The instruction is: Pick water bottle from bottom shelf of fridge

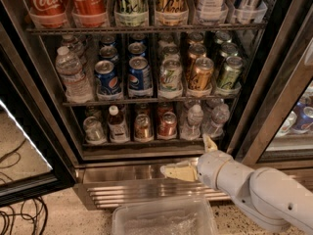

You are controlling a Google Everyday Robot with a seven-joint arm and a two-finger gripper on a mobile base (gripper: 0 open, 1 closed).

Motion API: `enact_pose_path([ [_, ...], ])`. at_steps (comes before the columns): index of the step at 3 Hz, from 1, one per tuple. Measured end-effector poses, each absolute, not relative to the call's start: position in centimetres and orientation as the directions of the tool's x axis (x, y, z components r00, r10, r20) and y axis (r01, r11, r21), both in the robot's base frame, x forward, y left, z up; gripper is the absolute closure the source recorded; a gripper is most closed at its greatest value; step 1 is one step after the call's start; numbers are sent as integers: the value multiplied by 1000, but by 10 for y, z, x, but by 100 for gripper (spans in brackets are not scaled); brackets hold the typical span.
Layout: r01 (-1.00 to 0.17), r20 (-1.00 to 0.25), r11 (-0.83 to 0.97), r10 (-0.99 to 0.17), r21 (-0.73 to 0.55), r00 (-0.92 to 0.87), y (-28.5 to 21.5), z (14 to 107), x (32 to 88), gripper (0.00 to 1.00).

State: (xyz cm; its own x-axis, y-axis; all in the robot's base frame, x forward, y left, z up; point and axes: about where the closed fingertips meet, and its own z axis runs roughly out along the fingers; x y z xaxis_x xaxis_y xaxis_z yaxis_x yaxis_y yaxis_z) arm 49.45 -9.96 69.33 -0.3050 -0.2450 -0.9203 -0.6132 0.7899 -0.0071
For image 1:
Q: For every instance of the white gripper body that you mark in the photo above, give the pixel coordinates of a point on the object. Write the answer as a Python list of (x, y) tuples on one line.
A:
[(210, 167)]

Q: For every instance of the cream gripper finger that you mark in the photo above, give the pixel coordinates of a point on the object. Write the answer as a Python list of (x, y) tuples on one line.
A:
[(209, 144), (184, 171)]

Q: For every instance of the clear water bottle bottom shelf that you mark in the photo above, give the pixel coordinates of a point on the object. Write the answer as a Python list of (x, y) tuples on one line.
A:
[(191, 127)]

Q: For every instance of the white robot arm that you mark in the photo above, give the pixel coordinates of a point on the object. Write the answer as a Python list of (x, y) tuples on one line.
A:
[(269, 197)]

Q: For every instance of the clear water bottle bottom right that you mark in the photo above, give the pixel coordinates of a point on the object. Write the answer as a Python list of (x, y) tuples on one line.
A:
[(218, 117)]

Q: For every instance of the red soda can bottom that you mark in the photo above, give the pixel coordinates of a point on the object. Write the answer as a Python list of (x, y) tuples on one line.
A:
[(167, 126)]

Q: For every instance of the orange soda can bottom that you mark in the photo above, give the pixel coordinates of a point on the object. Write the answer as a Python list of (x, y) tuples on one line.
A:
[(142, 128)]

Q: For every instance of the brown juice bottle white cap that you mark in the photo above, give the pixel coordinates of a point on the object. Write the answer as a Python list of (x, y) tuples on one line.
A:
[(119, 132)]

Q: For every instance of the stainless steel fridge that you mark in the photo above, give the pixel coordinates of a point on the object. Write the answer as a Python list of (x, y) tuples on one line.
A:
[(109, 175)]

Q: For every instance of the large water bottle middle shelf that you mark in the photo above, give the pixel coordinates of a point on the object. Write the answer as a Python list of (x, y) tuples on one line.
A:
[(73, 76)]

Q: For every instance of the open glass fridge door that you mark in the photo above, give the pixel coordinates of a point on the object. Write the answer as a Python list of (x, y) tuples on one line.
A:
[(34, 166)]

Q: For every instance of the clear plastic bin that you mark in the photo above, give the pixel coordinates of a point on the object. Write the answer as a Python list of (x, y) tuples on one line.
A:
[(191, 215)]

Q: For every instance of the gold soda can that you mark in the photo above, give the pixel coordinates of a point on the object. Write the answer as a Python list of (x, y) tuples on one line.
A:
[(199, 83)]

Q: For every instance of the white green soda can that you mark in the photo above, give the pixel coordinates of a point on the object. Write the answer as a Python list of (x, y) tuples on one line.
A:
[(170, 84)]

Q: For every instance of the blue pepsi can right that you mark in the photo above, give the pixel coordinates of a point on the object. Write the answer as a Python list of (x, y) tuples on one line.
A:
[(140, 83)]

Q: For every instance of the blue pepsi can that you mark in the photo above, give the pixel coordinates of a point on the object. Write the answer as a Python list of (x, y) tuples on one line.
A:
[(140, 83), (108, 83)]

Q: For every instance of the pepsi can behind right door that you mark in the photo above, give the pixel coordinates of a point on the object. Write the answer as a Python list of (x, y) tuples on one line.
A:
[(304, 120)]

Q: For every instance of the silver can bottom left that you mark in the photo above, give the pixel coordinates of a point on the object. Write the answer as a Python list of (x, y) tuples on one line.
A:
[(94, 132)]

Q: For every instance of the silver can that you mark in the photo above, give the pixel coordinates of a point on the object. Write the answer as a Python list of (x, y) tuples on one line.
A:
[(94, 132), (249, 11)]

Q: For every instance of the blue pepsi can left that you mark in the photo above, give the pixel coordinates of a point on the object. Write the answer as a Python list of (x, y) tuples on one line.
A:
[(108, 83)]

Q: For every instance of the white label can top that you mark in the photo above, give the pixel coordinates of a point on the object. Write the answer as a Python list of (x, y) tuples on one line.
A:
[(210, 12)]

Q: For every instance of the yellow lacroix can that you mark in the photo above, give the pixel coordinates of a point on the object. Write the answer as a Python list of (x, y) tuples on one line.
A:
[(171, 12)]

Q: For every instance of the silver can top right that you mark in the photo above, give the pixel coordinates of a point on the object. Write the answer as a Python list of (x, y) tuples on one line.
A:
[(249, 11)]

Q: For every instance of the green lacroix can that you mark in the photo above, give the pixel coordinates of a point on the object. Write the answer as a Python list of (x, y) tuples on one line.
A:
[(131, 13)]

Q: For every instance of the red coca-cola can right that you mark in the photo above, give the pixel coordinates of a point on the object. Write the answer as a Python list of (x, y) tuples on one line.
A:
[(89, 13)]

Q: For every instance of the red coca-cola can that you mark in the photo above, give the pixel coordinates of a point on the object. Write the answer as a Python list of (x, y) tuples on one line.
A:
[(89, 13), (48, 13)]

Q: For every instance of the red coca-cola can left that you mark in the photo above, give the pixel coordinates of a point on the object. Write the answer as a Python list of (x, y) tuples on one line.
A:
[(48, 13)]

